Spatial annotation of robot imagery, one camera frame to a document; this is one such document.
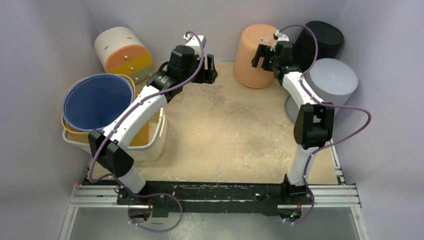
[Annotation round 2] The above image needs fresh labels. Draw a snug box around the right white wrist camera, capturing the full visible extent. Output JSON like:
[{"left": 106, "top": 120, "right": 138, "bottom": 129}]
[{"left": 271, "top": 30, "right": 290, "bottom": 52}]

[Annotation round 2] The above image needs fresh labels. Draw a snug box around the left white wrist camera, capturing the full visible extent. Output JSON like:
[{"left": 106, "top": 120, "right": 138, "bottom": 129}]
[{"left": 182, "top": 31, "right": 207, "bottom": 60}]

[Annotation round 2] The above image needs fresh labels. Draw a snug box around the black plastic bin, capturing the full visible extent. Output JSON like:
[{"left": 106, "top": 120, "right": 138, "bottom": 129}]
[{"left": 293, "top": 20, "right": 345, "bottom": 71}]

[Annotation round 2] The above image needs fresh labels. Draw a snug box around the aluminium mounting rail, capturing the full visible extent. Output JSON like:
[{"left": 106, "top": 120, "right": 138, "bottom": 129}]
[{"left": 69, "top": 185, "right": 362, "bottom": 209}]

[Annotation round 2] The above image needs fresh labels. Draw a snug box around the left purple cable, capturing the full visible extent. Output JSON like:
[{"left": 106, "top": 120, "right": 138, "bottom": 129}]
[{"left": 87, "top": 30, "right": 206, "bottom": 233}]

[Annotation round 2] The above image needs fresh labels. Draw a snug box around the white drawer container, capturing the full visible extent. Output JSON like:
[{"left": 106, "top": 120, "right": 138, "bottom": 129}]
[{"left": 94, "top": 26, "right": 154, "bottom": 84}]

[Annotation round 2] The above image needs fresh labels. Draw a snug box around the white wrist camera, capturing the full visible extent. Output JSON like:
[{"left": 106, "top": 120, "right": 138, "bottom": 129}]
[
  {"left": 182, "top": 31, "right": 207, "bottom": 60},
  {"left": 271, "top": 30, "right": 290, "bottom": 52}
]

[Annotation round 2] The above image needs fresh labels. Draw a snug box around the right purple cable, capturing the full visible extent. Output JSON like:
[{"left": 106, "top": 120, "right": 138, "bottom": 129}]
[{"left": 273, "top": 23, "right": 373, "bottom": 226}]

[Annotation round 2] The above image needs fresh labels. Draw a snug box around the grey plastic bin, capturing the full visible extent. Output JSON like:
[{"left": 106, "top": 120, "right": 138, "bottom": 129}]
[{"left": 305, "top": 58, "right": 359, "bottom": 105}]

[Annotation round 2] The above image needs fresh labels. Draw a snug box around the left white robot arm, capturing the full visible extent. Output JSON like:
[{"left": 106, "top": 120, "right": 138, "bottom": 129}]
[{"left": 88, "top": 42, "right": 218, "bottom": 205}]

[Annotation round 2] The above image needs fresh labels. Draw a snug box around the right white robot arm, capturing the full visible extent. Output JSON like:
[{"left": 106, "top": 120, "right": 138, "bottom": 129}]
[{"left": 251, "top": 40, "right": 335, "bottom": 204}]

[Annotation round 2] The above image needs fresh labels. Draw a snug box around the yellow mesh basket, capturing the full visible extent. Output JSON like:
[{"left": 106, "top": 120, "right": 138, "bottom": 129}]
[{"left": 60, "top": 74, "right": 151, "bottom": 147}]

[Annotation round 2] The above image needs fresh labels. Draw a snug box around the orange capybara bin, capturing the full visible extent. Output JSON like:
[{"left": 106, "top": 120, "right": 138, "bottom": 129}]
[{"left": 233, "top": 24, "right": 277, "bottom": 89}]

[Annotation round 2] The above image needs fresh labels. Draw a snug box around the white mesh basket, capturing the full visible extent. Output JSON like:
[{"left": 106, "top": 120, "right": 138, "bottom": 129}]
[{"left": 61, "top": 108, "right": 168, "bottom": 162}]

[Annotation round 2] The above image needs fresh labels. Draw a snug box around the blue plastic bucket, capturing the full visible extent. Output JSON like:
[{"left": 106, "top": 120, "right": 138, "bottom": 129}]
[{"left": 62, "top": 73, "right": 136, "bottom": 132}]

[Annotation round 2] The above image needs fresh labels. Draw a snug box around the purple cable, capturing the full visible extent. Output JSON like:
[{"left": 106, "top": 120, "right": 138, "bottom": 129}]
[
  {"left": 87, "top": 30, "right": 206, "bottom": 233},
  {"left": 273, "top": 23, "right": 373, "bottom": 226}
]

